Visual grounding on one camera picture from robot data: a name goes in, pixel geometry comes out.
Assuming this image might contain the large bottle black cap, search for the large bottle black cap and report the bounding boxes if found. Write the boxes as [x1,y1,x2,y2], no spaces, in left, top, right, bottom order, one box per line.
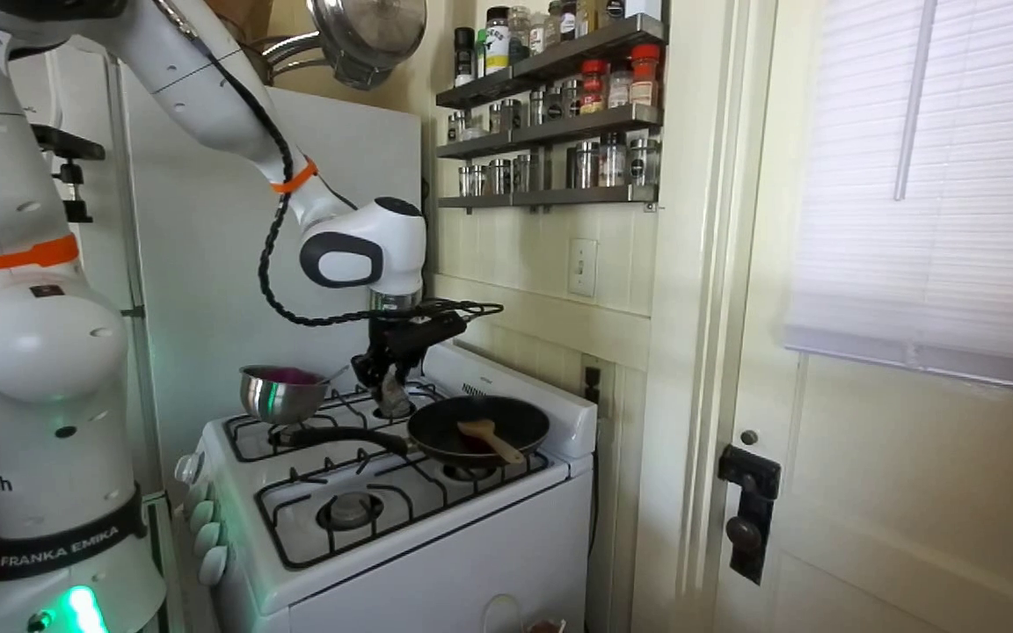
[486,2,516,78]

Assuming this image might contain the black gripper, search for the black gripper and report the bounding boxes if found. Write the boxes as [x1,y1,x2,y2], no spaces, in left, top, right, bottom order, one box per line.
[352,317,465,406]

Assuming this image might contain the small steel saucepan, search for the small steel saucepan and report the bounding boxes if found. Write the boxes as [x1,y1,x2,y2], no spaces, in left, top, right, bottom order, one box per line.
[236,360,352,430]

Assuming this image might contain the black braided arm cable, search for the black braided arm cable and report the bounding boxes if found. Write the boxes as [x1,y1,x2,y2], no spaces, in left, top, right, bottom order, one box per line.
[216,65,416,329]

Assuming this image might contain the cream panel door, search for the cream panel door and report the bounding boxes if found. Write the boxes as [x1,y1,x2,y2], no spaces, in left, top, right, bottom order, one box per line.
[632,0,1013,633]

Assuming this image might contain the black stove burner grate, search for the black stove burner grate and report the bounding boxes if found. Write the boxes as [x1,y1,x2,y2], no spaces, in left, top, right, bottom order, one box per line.
[222,383,421,466]

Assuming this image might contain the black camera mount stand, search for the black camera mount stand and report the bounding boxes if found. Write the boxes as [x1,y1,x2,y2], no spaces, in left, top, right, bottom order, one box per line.
[28,120,110,228]

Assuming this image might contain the onion powder bottle black cap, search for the onion powder bottle black cap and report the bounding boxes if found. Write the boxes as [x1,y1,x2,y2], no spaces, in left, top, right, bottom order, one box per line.
[600,130,632,194]

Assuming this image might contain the hanging steel bowl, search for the hanging steel bowl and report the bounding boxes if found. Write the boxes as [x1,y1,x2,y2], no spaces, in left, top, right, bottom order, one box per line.
[308,0,433,93]

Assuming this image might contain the white gas stove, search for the white gas stove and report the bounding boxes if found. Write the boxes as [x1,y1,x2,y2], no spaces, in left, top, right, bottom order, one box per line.
[254,443,552,574]
[169,339,601,633]

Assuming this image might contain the black frying pan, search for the black frying pan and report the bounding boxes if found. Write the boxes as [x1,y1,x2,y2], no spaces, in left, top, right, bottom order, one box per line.
[270,392,557,466]

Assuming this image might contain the white refrigerator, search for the white refrigerator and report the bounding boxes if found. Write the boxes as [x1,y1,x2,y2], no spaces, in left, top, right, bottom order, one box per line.
[105,56,431,472]

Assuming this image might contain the wooden spatula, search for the wooden spatula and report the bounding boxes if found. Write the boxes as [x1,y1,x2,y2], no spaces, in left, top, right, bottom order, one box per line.
[453,413,533,472]

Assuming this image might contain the red cap spice bottle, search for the red cap spice bottle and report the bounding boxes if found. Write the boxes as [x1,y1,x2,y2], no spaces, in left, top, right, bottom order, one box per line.
[579,56,613,120]
[627,43,666,117]

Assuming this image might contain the steel pot with handle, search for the steel pot with handle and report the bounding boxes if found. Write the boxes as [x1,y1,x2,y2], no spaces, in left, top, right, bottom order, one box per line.
[258,23,328,78]

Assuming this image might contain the white window blinds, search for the white window blinds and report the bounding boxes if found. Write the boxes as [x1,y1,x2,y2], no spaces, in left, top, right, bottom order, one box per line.
[781,0,1013,400]

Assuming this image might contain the brown cardboard box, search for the brown cardboard box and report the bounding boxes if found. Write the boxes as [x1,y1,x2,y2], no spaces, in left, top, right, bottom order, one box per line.
[206,0,278,50]

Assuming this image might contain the jar with dark label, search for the jar with dark label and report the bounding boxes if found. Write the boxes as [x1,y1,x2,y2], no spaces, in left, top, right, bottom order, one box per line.
[548,0,587,46]

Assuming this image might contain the dark glass bottle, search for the dark glass bottle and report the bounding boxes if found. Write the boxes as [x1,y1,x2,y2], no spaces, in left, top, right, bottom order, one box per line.
[452,23,479,89]

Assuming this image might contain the black door lock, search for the black door lock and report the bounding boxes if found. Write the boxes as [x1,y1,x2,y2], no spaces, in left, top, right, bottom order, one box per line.
[716,440,787,588]

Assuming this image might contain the steel gas burner head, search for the steel gas burner head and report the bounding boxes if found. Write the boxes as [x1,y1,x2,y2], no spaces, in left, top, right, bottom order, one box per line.
[312,488,389,533]

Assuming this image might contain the orange velcro strap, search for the orange velcro strap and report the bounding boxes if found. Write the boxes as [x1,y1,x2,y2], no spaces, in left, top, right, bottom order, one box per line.
[268,155,324,200]
[0,230,84,282]

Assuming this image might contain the white light switch plate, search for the white light switch plate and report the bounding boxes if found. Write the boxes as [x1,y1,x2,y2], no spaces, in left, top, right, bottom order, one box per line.
[562,235,600,298]

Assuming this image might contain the white blind wand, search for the white blind wand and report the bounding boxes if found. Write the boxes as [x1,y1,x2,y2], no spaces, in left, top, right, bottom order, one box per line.
[889,0,947,202]

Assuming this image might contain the clear bottle white label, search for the clear bottle white label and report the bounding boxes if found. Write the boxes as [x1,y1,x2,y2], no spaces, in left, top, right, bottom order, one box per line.
[604,64,632,117]

